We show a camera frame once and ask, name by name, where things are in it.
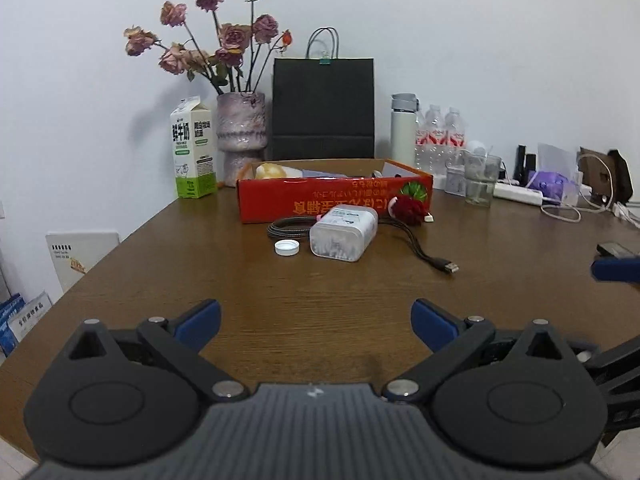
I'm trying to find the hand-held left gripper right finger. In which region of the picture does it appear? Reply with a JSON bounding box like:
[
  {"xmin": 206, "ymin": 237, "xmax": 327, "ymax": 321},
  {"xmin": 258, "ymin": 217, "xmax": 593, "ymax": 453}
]
[{"xmin": 381, "ymin": 298, "xmax": 593, "ymax": 404}]

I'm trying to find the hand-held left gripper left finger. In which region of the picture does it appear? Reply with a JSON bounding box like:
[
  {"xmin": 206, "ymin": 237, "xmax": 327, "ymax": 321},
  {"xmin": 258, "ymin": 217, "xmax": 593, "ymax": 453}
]
[{"xmin": 42, "ymin": 299, "xmax": 250, "ymax": 404}]

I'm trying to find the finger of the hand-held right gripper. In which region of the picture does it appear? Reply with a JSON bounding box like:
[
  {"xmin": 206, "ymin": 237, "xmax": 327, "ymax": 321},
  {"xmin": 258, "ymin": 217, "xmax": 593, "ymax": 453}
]
[
  {"xmin": 596, "ymin": 242, "xmax": 640, "ymax": 261},
  {"xmin": 591, "ymin": 257, "xmax": 640, "ymax": 286}
]

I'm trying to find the red plush flower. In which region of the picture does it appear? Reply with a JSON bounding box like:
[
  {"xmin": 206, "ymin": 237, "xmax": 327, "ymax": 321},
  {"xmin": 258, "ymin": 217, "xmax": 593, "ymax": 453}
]
[{"xmin": 390, "ymin": 196, "xmax": 427, "ymax": 226}]

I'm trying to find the clear cotton swab box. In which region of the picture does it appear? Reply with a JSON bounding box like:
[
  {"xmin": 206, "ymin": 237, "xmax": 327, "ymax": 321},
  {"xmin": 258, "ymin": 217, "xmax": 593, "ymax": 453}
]
[{"xmin": 309, "ymin": 208, "xmax": 379, "ymax": 263}]

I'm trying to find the red cardboard box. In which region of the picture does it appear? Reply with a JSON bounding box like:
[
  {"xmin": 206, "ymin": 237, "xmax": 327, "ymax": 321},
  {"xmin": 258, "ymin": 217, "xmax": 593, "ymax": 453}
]
[{"xmin": 236, "ymin": 158, "xmax": 434, "ymax": 224}]

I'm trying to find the brown wooden desktop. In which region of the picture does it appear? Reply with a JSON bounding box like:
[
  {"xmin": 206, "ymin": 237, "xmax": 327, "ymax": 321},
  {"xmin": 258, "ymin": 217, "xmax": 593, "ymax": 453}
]
[{"xmin": 0, "ymin": 182, "xmax": 640, "ymax": 461}]

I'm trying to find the brown cardboard holder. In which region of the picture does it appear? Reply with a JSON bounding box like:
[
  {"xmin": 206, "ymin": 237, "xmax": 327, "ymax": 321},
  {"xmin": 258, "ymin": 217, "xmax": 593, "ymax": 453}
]
[{"xmin": 578, "ymin": 146, "xmax": 633, "ymax": 211}]

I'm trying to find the clear bag with purple item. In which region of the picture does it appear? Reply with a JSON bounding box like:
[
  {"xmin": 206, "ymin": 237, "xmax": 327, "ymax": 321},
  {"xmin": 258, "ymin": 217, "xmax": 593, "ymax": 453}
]
[{"xmin": 527, "ymin": 142, "xmax": 583, "ymax": 206}]

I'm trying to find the white power strip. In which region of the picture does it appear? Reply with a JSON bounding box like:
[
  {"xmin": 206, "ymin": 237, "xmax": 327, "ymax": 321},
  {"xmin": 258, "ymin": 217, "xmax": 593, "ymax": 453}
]
[{"xmin": 492, "ymin": 181, "xmax": 545, "ymax": 207}]

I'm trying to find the flat white box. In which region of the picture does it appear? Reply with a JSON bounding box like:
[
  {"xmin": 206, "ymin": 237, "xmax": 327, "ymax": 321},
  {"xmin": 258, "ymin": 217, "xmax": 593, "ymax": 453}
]
[{"xmin": 46, "ymin": 230, "xmax": 121, "ymax": 293}]

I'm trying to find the clear glass cup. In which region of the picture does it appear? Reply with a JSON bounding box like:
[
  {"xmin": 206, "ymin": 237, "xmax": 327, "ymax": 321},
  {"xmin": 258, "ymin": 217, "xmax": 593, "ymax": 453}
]
[{"xmin": 462, "ymin": 150, "xmax": 502, "ymax": 206}]

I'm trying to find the small white tin box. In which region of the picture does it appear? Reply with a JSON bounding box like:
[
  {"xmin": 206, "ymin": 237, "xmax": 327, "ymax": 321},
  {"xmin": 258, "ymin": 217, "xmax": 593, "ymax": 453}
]
[{"xmin": 445, "ymin": 164, "xmax": 468, "ymax": 196}]

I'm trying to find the white green milk carton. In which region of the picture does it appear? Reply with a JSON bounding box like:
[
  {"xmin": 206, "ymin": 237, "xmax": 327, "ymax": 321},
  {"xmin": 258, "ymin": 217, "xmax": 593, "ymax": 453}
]
[{"xmin": 170, "ymin": 96, "xmax": 218, "ymax": 199}]

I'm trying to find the small white carton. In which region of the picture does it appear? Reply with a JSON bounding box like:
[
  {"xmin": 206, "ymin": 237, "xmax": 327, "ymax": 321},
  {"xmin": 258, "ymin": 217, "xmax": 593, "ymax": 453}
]
[{"xmin": 12, "ymin": 290, "xmax": 53, "ymax": 341}]

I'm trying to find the yellow white plush toy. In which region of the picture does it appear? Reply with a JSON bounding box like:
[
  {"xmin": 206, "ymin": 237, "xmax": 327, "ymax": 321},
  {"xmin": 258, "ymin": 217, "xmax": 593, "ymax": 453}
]
[{"xmin": 255, "ymin": 162, "xmax": 303, "ymax": 180}]

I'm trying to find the clear water bottle red label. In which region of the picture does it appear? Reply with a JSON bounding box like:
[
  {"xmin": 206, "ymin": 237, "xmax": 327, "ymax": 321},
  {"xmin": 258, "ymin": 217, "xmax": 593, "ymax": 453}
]
[
  {"xmin": 442, "ymin": 106, "xmax": 467, "ymax": 161},
  {"xmin": 415, "ymin": 105, "xmax": 446, "ymax": 173}
]

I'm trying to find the blue white carton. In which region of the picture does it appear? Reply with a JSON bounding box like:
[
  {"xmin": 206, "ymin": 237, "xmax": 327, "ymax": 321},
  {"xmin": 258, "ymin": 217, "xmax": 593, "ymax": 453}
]
[{"xmin": 0, "ymin": 294, "xmax": 26, "ymax": 358}]

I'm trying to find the white thermos bottle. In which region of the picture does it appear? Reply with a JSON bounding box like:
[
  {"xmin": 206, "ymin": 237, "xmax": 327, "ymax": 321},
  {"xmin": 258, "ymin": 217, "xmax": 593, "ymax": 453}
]
[{"xmin": 390, "ymin": 92, "xmax": 418, "ymax": 168}]

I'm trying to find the purple ceramic vase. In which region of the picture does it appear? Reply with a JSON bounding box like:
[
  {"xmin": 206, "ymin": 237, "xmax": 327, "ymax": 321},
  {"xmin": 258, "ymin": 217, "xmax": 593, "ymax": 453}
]
[{"xmin": 216, "ymin": 91, "xmax": 267, "ymax": 188}]

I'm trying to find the black paper bag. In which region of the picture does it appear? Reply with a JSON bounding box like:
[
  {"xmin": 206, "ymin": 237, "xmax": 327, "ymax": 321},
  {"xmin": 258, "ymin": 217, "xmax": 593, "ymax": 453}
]
[{"xmin": 271, "ymin": 27, "xmax": 376, "ymax": 161}]

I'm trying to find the dried pink rose bouquet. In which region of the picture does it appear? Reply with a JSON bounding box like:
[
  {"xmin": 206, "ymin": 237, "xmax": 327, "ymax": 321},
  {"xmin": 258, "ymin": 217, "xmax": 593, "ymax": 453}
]
[{"xmin": 123, "ymin": 0, "xmax": 293, "ymax": 96}]

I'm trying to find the white charging cable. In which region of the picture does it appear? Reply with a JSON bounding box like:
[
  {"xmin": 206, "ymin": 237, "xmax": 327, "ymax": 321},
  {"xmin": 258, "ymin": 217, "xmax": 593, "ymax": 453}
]
[{"xmin": 540, "ymin": 154, "xmax": 621, "ymax": 224}]

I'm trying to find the black braided charging cable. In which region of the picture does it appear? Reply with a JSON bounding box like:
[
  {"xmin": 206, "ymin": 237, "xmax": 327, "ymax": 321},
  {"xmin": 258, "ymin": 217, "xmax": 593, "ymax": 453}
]
[{"xmin": 267, "ymin": 215, "xmax": 460, "ymax": 276}]

